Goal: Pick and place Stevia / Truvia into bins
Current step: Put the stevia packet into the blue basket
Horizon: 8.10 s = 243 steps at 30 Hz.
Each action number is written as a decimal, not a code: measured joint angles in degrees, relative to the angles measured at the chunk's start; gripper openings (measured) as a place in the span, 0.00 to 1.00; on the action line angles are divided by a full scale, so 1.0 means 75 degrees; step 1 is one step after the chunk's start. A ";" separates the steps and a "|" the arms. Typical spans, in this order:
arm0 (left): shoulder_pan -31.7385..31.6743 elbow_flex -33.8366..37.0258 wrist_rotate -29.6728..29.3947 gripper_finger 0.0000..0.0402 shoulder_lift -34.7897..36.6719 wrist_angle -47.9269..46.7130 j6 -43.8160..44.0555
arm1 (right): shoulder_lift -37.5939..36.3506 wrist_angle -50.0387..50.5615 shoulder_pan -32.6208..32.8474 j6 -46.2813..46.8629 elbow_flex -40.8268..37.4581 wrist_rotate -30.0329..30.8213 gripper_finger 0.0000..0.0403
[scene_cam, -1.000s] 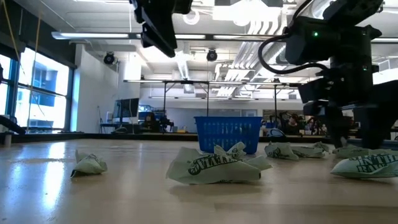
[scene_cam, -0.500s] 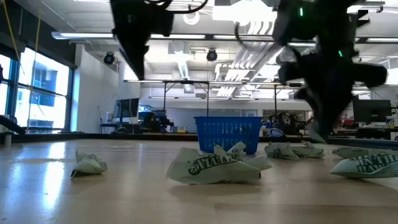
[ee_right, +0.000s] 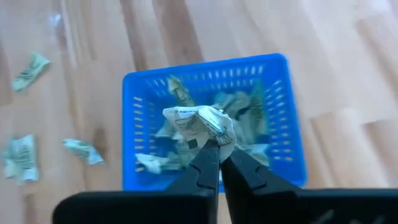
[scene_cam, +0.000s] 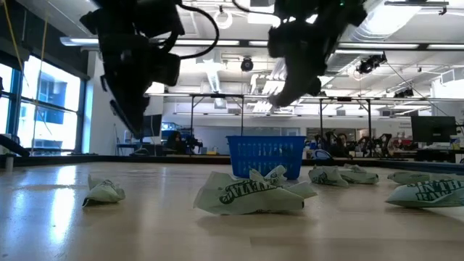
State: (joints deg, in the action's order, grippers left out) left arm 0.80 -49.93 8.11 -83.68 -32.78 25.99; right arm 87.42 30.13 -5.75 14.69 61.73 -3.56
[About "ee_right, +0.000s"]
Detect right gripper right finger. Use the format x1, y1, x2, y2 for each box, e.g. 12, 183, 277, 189
221, 146, 398, 224

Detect green stevia packet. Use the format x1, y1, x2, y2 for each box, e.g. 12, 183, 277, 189
245, 81, 269, 135
238, 142, 271, 167
167, 75, 196, 107
61, 138, 105, 166
172, 138, 200, 170
1, 133, 40, 186
11, 52, 51, 93
134, 152, 177, 175
162, 105, 238, 163
213, 90, 246, 118

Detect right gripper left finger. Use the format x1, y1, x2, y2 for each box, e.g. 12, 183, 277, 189
52, 139, 221, 224

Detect blue plastic slotted basket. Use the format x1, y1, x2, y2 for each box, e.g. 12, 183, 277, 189
121, 52, 308, 192

